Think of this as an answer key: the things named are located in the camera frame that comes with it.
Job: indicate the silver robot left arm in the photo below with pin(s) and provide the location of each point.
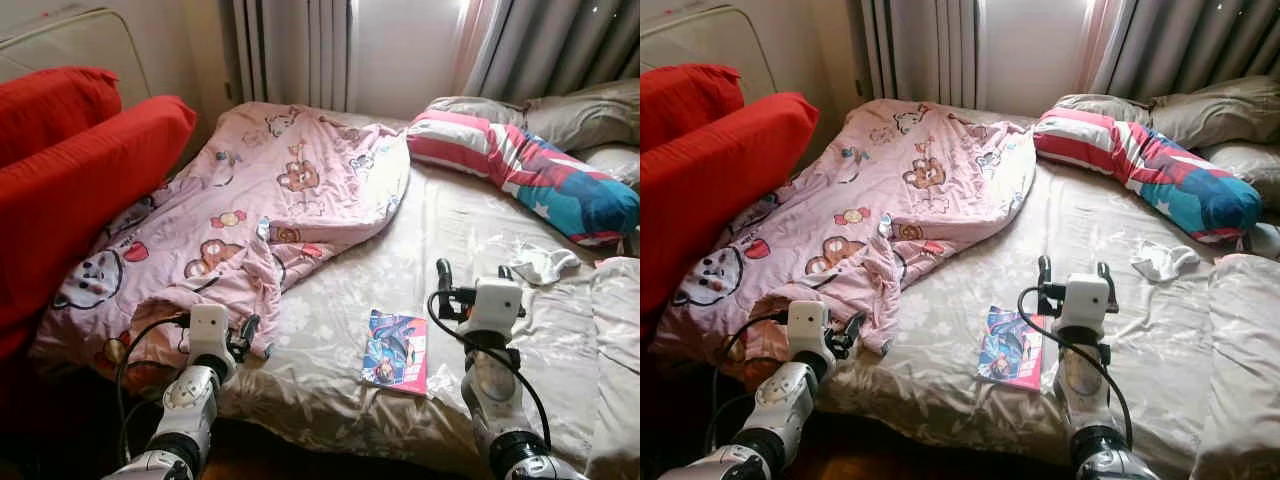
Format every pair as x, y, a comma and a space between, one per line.
185, 400
790, 395

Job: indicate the white sock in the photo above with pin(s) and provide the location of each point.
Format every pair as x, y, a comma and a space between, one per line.
1165, 262
545, 265

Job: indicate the colourful comic book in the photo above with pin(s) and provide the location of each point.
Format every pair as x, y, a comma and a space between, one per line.
1010, 350
395, 350

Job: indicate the striped pink blue bolster pillow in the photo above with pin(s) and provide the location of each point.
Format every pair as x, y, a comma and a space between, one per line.
1170, 175
540, 180

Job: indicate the folded beige duvet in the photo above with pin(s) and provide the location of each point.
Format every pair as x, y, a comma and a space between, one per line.
1240, 360
615, 350

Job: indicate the pink cartoon bear blanket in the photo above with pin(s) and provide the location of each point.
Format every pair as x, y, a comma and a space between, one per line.
880, 190
250, 190

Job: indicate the white pillow with dark stripe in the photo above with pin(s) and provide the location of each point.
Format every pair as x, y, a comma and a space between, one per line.
1265, 242

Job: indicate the red cushion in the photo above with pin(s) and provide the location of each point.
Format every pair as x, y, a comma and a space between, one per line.
50, 105
720, 180
690, 100
80, 190

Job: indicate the grey curtain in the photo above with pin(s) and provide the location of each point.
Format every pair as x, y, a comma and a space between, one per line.
560, 45
1190, 45

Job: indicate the white pleated curtain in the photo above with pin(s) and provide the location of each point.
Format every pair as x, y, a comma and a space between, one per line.
290, 50
920, 50

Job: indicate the white rounded panel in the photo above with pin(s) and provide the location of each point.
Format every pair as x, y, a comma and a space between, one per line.
700, 50
70, 50

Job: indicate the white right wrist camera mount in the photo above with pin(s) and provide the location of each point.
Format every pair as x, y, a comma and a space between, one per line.
1085, 297
497, 300

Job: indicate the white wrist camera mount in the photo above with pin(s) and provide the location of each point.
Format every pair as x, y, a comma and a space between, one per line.
808, 325
497, 300
1085, 297
208, 328

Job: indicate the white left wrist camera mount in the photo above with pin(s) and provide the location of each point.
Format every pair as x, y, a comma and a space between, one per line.
808, 325
208, 328

